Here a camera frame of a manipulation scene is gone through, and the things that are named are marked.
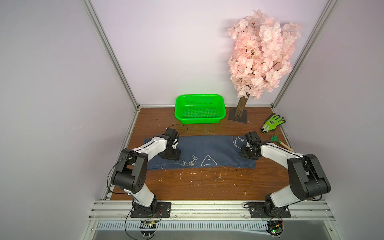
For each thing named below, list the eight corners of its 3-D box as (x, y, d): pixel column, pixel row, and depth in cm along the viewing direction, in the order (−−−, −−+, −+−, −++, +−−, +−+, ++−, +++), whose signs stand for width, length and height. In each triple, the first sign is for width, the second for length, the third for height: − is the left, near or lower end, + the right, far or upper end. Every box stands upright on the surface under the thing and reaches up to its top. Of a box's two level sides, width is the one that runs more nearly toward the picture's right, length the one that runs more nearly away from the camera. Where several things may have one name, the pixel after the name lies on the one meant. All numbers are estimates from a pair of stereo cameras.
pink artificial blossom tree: (215, 122, 113) (229, 27, 62) (227, 101, 128) (246, 10, 77) (253, 137, 104) (305, 39, 53) (261, 112, 119) (308, 18, 68)
